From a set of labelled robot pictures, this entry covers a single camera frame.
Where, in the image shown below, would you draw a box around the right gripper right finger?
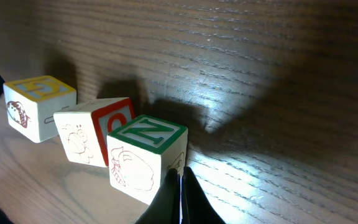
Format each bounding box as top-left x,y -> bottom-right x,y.
181,167 -> 225,224

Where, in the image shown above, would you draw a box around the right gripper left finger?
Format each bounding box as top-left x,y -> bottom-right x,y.
135,169 -> 180,224

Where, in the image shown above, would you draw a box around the apple block blue side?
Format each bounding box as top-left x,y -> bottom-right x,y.
3,75 -> 77,143

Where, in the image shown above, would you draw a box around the white block red side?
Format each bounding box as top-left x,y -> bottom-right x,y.
107,114 -> 188,205

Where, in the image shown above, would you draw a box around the white block blue side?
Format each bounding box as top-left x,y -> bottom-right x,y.
53,97 -> 135,167

